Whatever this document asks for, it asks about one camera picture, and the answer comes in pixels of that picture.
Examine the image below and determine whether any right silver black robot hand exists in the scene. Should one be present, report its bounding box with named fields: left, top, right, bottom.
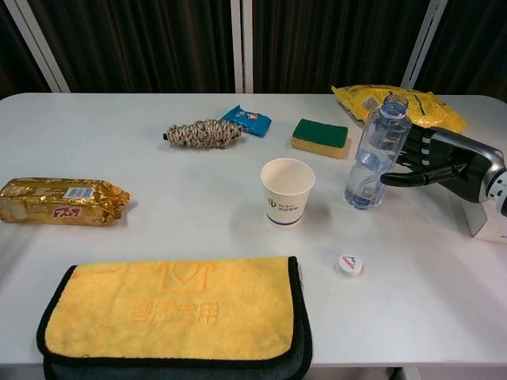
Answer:
left=379, top=125, right=506, bottom=205

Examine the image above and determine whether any clear plastic water bottle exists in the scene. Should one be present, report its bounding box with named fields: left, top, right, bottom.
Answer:
left=343, top=93, right=413, bottom=210

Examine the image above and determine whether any white bottle cap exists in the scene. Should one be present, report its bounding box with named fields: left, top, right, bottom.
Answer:
left=333, top=252, right=364, bottom=278

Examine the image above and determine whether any white paper cup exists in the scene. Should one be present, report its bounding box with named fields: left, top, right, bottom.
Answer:
left=260, top=158, right=316, bottom=230

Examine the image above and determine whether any yellow snack bag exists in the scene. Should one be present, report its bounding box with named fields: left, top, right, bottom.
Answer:
left=330, top=84, right=470, bottom=135

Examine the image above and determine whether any green yellow sponge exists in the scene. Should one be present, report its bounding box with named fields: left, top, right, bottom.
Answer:
left=291, top=118, right=352, bottom=160

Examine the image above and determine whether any blue snack packet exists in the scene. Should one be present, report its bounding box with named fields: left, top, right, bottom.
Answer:
left=219, top=104, right=273, bottom=139

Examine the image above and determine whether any yellow cloth with black trim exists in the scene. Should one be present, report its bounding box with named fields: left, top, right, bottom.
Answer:
left=36, top=255, right=314, bottom=380

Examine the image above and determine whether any black pleated curtain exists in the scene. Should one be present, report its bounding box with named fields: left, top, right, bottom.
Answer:
left=0, top=0, right=507, bottom=97

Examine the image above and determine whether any gold foil biscuit pack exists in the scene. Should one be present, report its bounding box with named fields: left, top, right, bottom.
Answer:
left=0, top=177, right=132, bottom=227

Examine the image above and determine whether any white frame post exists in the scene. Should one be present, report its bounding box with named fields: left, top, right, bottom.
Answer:
left=231, top=0, right=254, bottom=94
left=3, top=0, right=71, bottom=93
left=399, top=0, right=451, bottom=90

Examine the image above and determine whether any black white braided rope bundle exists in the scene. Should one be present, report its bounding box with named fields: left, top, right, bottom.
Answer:
left=161, top=119, right=243, bottom=150

